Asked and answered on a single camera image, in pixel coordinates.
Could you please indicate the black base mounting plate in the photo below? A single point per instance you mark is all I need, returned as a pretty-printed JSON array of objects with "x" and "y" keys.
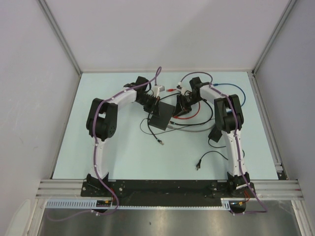
[{"x": 166, "y": 193}]

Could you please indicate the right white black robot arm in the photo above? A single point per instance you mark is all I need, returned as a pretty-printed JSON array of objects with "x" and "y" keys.
[{"x": 228, "y": 122}]

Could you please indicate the right aluminium side rail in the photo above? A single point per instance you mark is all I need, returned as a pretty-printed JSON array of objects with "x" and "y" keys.
[{"x": 280, "y": 170}]

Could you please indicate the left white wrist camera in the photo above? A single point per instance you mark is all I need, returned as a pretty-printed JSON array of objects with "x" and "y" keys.
[{"x": 157, "y": 90}]

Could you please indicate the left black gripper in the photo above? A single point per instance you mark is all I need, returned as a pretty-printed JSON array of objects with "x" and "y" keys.
[{"x": 154, "y": 107}]

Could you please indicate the aluminium front frame rail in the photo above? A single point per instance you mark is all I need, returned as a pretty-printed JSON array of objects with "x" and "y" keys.
[{"x": 265, "y": 189}]

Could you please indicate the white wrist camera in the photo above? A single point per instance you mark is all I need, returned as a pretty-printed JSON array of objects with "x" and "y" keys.
[
  {"x": 157, "y": 90},
  {"x": 181, "y": 89}
]

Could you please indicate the black network switch box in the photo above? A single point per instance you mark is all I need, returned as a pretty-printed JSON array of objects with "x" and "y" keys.
[{"x": 162, "y": 119}]

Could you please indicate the black power adapter brick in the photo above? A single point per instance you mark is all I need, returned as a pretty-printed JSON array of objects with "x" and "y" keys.
[{"x": 215, "y": 135}]

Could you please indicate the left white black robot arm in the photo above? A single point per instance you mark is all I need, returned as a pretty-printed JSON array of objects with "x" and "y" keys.
[{"x": 103, "y": 116}]

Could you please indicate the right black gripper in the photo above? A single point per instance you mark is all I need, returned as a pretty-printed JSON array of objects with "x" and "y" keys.
[{"x": 178, "y": 109}]

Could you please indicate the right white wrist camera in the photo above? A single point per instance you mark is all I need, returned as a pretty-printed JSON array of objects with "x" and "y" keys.
[{"x": 181, "y": 89}]

